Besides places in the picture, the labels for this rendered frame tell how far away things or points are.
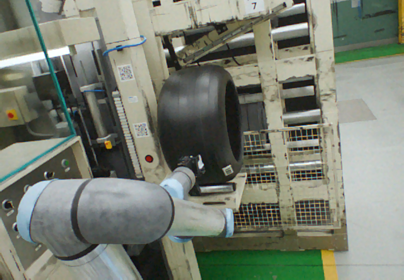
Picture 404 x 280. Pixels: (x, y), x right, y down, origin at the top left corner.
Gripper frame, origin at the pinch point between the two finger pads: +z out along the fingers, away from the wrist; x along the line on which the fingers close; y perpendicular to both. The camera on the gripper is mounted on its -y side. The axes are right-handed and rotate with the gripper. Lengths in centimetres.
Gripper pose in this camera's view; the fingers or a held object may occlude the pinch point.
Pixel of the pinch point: (199, 164)
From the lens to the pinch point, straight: 143.3
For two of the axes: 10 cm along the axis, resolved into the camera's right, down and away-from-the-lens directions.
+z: 2.4, -2.3, 9.4
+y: -1.6, -9.7, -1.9
